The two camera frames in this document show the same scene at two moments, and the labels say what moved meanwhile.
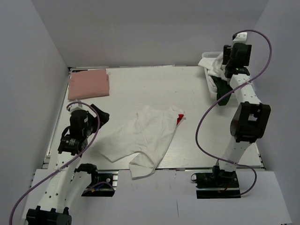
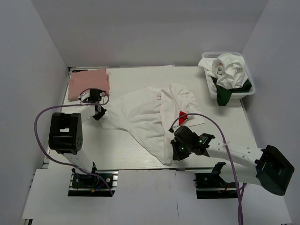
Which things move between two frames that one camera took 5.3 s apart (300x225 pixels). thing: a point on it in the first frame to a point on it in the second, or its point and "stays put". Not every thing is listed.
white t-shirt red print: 148,137 to 151,115
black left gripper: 104,116 to 98,117
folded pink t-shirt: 87,84 stays put
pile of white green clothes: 219,83 stays put
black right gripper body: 227,50 to 187,146
